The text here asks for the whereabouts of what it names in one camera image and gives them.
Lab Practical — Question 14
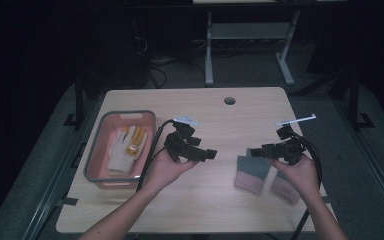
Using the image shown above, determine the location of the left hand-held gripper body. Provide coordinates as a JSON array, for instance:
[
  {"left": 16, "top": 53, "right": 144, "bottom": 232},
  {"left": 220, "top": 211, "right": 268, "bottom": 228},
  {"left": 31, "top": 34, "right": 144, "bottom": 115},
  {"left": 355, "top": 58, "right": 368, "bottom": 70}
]
[{"left": 163, "top": 114, "right": 203, "bottom": 165}]

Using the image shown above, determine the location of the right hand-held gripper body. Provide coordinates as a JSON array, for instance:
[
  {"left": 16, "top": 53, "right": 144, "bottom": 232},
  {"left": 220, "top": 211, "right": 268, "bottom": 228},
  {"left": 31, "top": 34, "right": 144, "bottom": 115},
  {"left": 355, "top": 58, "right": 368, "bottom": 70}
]
[{"left": 261, "top": 113, "right": 318, "bottom": 167}]

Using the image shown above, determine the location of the pink plastic basket grey rim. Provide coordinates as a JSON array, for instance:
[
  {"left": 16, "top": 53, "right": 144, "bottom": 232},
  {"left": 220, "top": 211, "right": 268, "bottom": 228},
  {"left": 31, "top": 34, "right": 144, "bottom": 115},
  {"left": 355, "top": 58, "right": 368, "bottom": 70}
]
[{"left": 82, "top": 109, "right": 157, "bottom": 191}]

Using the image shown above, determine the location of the person's right hand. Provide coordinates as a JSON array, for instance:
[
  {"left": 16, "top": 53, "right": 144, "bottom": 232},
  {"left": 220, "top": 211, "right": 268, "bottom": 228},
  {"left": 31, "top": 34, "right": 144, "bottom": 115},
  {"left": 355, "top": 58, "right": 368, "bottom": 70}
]
[{"left": 268, "top": 154, "right": 322, "bottom": 202}]

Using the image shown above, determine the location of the person's left hand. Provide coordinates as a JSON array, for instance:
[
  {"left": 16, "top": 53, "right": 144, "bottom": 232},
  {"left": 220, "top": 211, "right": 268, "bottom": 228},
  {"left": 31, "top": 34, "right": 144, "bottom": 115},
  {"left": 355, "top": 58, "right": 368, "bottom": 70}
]
[{"left": 142, "top": 149, "right": 200, "bottom": 195}]

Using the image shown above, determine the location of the black metal stand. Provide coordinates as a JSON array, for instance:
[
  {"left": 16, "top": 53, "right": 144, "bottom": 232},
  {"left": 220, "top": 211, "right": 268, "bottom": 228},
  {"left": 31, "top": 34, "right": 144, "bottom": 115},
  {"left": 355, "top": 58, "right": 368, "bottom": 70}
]
[
  {"left": 347, "top": 71, "right": 375, "bottom": 130},
  {"left": 63, "top": 74, "right": 85, "bottom": 130}
]

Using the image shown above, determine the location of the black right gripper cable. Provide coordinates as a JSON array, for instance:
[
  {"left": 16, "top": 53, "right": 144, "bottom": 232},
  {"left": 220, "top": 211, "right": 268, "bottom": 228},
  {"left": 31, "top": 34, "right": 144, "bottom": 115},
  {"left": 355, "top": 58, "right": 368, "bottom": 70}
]
[{"left": 289, "top": 130, "right": 325, "bottom": 240}]

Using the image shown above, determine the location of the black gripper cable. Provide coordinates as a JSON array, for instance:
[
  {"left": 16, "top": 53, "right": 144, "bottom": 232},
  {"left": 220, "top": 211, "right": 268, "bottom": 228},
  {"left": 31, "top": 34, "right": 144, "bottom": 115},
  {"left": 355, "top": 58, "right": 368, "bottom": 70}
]
[
  {"left": 289, "top": 130, "right": 325, "bottom": 240},
  {"left": 135, "top": 118, "right": 176, "bottom": 194}
]

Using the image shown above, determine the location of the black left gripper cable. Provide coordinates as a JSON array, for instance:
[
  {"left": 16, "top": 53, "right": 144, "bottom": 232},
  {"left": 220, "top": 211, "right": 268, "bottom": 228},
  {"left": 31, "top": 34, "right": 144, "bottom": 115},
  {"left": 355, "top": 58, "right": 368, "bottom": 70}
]
[{"left": 135, "top": 118, "right": 176, "bottom": 194}]

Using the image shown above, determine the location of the black table bracket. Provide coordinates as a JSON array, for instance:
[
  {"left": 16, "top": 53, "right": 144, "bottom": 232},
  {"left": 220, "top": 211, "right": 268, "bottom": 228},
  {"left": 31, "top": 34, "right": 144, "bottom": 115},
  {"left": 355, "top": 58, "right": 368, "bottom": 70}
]
[
  {"left": 56, "top": 196, "right": 80, "bottom": 207},
  {"left": 320, "top": 196, "right": 340, "bottom": 206}
]

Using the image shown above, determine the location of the aluminium floor rail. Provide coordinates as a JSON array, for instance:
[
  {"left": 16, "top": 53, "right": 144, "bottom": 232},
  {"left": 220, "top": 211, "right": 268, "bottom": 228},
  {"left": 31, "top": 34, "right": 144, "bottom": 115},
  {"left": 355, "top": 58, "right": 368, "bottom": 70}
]
[
  {"left": 21, "top": 99, "right": 101, "bottom": 240},
  {"left": 333, "top": 99, "right": 384, "bottom": 231}
]

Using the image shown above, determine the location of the bundle of floor cables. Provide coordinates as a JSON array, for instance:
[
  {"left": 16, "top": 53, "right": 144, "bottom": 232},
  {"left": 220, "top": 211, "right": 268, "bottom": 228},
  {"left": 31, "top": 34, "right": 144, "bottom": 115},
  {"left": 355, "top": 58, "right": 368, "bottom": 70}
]
[{"left": 145, "top": 55, "right": 208, "bottom": 90}]

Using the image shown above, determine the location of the white metal desk frame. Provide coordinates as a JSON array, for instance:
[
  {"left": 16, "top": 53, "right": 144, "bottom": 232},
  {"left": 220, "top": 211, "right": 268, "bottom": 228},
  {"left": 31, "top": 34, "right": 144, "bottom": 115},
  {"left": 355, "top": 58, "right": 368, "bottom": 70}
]
[{"left": 193, "top": 0, "right": 349, "bottom": 87}]

